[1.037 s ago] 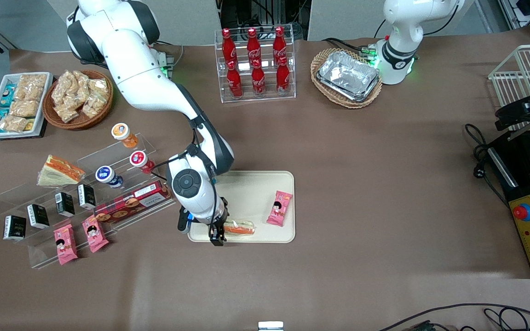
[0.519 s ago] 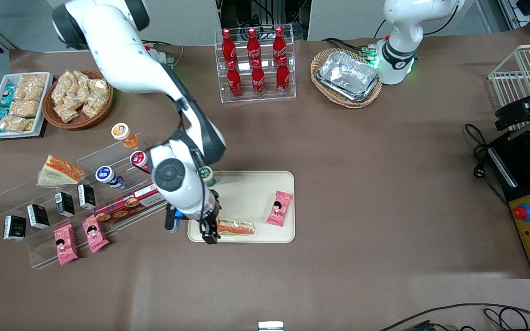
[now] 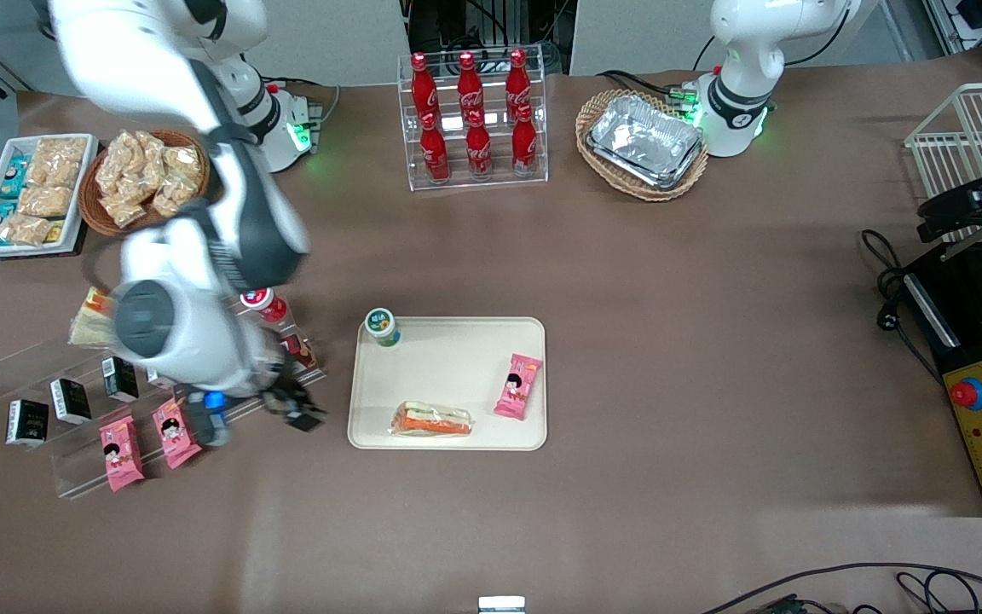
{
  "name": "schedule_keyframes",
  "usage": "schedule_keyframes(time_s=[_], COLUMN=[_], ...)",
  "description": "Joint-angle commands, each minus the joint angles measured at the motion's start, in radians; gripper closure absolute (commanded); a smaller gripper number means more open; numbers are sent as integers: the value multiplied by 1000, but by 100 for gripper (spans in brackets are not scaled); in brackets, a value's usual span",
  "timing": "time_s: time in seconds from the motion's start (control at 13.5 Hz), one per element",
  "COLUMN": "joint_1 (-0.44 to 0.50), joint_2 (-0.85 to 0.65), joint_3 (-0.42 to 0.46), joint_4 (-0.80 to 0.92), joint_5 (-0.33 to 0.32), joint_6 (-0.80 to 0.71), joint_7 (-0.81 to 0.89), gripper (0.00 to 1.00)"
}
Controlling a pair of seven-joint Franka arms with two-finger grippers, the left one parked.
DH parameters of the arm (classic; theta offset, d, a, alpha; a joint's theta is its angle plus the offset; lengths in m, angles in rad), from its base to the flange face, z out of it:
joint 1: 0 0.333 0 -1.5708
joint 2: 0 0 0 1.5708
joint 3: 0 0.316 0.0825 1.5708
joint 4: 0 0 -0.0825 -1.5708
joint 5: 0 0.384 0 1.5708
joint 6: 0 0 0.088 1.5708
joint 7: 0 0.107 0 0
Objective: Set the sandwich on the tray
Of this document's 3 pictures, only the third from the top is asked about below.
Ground small black drink carton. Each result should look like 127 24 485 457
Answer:
101 356 141 405
49 378 93 426
5 399 50 449

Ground black power cable with plug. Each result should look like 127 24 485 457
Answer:
861 229 945 386

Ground black floor cables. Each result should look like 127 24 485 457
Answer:
700 562 982 614

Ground pink snack packet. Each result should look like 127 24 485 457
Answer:
493 353 544 422
151 398 204 471
99 415 147 493

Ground white rectangular snack tray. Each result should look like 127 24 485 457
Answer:
0 134 101 259

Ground clear bag of crackers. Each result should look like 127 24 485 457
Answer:
135 130 167 184
97 132 139 196
163 145 203 181
101 189 149 230
153 171 199 222

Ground large clear acrylic step stand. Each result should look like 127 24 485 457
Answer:
0 334 326 501

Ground tan cracker pack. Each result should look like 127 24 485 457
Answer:
0 213 54 249
34 137 89 190
18 185 75 220

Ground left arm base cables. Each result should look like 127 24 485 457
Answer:
597 70 707 110

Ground brown wicker snack basket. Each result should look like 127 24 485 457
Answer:
78 130 217 243

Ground triangular sandwich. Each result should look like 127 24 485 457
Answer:
69 287 118 347
389 401 476 439

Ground aluminium foil tray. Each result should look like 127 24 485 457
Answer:
585 94 708 191

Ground light wicker basket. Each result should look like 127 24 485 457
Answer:
575 89 711 204

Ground red yogurt bottle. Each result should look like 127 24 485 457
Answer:
240 288 289 325

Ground red cola bottle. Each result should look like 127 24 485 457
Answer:
419 111 452 183
410 53 442 120
511 104 540 177
457 51 486 119
465 108 494 179
505 49 534 114

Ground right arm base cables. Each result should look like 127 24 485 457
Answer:
265 78 344 130

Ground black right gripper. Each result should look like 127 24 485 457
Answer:
254 345 326 433

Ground green lid yogurt cup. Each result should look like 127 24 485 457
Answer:
364 308 402 350

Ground white wire basket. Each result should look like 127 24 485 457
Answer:
904 81 982 245

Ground black background equipment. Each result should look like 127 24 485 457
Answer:
406 0 579 79

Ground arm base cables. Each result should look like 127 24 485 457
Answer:
265 78 344 130
597 70 707 110

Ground beige plastic tray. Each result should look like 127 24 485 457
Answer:
347 316 549 452

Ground red emergency stop button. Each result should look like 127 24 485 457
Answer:
950 375 982 413

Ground clear acrylic bottle rack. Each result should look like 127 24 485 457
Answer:
396 47 550 193

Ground black sealing machine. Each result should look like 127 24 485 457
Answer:
900 239 982 518

